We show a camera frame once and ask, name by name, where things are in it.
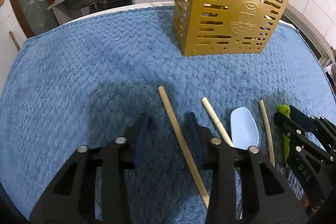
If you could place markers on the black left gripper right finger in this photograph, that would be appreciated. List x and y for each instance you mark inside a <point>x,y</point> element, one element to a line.
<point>246,188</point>

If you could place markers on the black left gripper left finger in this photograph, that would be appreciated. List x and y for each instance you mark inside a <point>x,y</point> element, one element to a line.
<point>90,186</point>

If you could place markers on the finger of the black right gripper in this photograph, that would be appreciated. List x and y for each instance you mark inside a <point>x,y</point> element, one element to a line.
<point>310,163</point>
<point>321,128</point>

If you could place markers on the wooden chopstick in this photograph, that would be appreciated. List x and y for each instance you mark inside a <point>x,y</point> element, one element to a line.
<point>184,147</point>
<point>268,132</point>
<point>216,121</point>

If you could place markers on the light blue plastic spoon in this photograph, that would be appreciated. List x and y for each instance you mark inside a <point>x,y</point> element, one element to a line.
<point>244,131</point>

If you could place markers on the blue textured towel mat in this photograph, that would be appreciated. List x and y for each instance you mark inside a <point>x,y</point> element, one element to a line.
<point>87,81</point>

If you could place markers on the gold perforated utensil holder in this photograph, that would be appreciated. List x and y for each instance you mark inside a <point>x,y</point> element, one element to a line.
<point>206,27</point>

